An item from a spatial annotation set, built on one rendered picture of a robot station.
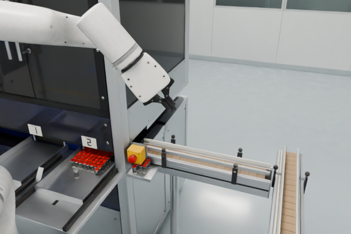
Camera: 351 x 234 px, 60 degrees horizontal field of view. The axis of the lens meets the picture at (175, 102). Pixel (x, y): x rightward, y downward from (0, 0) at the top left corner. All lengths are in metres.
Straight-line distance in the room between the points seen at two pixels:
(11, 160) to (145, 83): 1.20
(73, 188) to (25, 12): 0.96
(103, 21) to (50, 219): 0.93
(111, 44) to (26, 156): 1.19
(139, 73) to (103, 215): 1.22
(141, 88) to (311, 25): 5.10
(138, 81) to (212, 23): 5.17
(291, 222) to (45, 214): 1.00
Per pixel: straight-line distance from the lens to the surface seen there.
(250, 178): 1.48
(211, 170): 1.50
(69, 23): 0.85
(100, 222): 1.93
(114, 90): 1.35
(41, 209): 1.49
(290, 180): 1.53
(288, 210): 1.38
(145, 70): 0.78
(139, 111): 1.57
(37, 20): 0.77
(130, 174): 1.57
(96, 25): 0.76
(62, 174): 1.64
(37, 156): 1.82
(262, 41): 5.83
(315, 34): 5.79
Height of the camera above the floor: 1.85
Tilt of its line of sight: 26 degrees down
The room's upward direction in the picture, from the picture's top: straight up
